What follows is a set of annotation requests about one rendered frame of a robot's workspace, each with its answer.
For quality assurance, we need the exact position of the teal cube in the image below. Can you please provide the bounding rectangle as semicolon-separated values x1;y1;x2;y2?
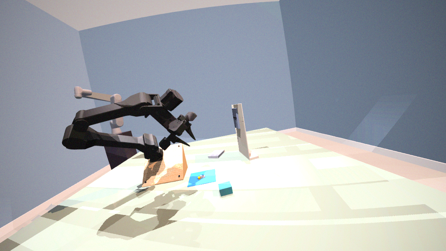
218;181;233;196

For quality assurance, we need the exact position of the blue flat square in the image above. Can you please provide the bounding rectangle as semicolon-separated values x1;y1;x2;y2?
187;169;216;187

